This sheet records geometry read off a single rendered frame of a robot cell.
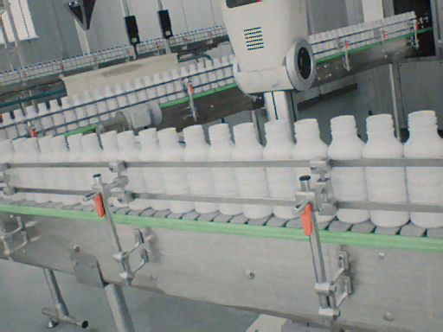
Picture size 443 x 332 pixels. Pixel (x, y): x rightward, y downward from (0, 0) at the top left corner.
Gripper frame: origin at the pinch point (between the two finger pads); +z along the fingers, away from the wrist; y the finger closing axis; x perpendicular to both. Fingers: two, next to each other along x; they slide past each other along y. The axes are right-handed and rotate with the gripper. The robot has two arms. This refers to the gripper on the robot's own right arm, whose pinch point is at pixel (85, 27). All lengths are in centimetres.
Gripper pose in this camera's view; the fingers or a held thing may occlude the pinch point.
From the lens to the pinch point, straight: 129.5
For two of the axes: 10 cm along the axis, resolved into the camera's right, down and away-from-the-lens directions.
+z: 1.8, 9.5, 2.5
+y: -5.0, 3.1, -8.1
